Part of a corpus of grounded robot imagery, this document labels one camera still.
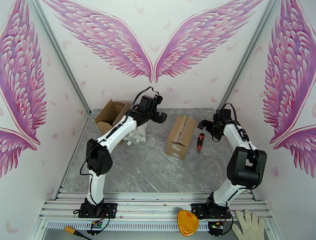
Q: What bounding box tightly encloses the red black utility knife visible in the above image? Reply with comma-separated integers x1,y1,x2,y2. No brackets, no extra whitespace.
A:
196,133,205,154

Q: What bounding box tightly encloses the white plastic bundle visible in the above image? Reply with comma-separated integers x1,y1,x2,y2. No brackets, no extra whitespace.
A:
123,123,149,146

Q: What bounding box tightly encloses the brown taped cardboard box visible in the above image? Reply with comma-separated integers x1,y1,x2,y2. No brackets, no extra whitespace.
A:
94,99,132,146
165,116,198,161

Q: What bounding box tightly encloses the yellow rounded plastic case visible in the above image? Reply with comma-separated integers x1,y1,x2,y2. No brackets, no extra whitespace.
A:
177,210,200,237

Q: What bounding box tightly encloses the white work glove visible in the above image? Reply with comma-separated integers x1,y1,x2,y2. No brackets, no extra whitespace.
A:
231,209,266,240

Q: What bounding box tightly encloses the aluminium corner post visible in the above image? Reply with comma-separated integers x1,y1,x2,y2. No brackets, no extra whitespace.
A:
26,0,92,116
216,0,282,114

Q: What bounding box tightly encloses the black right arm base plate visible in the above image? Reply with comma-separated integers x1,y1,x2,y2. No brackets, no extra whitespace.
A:
191,203,232,220

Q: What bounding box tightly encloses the aluminium rail frame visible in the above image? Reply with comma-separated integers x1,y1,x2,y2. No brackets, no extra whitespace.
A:
31,192,282,240

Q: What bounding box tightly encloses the red black power wire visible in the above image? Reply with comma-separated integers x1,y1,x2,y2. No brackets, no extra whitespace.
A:
72,208,111,234
197,214,233,236

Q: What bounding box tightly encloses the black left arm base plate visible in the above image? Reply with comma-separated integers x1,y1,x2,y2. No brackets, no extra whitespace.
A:
78,202,117,219

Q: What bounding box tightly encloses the white slotted cable tray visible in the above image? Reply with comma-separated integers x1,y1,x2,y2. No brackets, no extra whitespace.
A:
45,221,211,232

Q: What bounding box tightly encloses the yellow plug black cable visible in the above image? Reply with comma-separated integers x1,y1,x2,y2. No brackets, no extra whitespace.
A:
64,226,94,240

